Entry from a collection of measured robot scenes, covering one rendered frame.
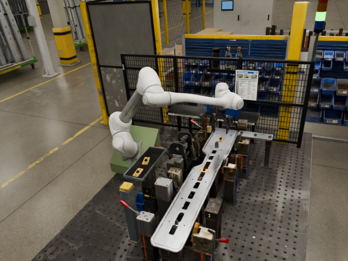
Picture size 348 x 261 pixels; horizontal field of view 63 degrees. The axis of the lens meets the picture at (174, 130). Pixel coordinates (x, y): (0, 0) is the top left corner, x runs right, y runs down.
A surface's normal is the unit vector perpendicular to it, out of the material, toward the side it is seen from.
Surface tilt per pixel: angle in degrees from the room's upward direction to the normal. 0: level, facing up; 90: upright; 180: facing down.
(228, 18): 90
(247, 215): 0
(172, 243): 0
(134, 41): 91
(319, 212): 0
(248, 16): 90
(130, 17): 89
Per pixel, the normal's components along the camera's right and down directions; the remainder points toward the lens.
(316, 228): -0.07, -0.88
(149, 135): -0.32, -0.31
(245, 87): -0.39, 0.47
